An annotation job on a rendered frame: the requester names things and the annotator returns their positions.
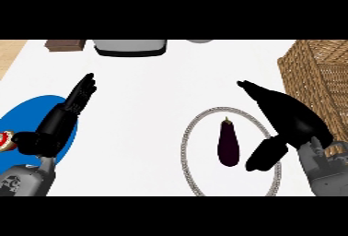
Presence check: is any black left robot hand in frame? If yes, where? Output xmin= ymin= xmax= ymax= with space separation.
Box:
xmin=10 ymin=72 xmax=97 ymax=159

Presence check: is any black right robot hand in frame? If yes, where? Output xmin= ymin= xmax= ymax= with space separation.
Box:
xmin=234 ymin=79 xmax=336 ymax=172

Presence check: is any brown wicker basket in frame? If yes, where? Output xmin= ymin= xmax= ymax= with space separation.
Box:
xmin=276 ymin=39 xmax=348 ymax=158

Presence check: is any dark purple eggplant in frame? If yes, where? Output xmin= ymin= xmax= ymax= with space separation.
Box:
xmin=217 ymin=116 xmax=240 ymax=168

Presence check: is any white oval placemat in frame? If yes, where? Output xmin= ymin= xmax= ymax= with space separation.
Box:
xmin=181 ymin=106 xmax=283 ymax=197

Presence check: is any blue round plate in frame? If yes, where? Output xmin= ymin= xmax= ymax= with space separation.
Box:
xmin=0 ymin=94 xmax=78 ymax=175

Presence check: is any red and white can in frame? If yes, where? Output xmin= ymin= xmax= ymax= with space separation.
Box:
xmin=0 ymin=130 xmax=19 ymax=152

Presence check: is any brown wooden block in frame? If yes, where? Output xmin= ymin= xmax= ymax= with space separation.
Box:
xmin=43 ymin=39 xmax=88 ymax=53

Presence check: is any grey and black appliance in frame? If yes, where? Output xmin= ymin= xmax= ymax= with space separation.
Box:
xmin=93 ymin=39 xmax=168 ymax=58

